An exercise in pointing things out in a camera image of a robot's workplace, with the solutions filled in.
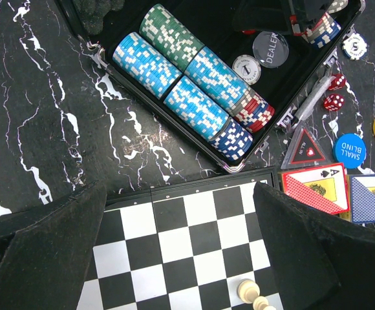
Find white single chip in case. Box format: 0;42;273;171
232;55;261;85

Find triangular all-in marker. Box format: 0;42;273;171
281;123;331;170

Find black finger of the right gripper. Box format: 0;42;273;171
232;0;292;32

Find grey dealer button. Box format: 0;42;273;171
252;31;289;68

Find white chess king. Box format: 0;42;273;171
237;280;276;310

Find black poker set case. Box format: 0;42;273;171
57;1;365;173

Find red die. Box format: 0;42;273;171
242;30;257;35
328;74;347;90
323;94;345;112

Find black white chess board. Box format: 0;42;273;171
78;168;283;309

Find red yellow chip column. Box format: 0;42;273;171
303;12;341;48

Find blue small blind button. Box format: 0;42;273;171
333;133;367;169

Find blue playing card deck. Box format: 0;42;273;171
339;174;375;224

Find red die in case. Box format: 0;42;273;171
242;30;257;35

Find green blue chip column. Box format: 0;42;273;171
139;4;275;133

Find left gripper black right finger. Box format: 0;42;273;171
253;182;375;309

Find purple red chip column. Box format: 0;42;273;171
327;0;348;14

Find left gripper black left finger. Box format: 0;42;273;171
0;182;106;309

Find light blue chip column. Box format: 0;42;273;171
112;31;253;162

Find red playing card deck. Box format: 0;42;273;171
281;163;350;214

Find grey white chip stack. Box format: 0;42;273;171
342;33;367;61

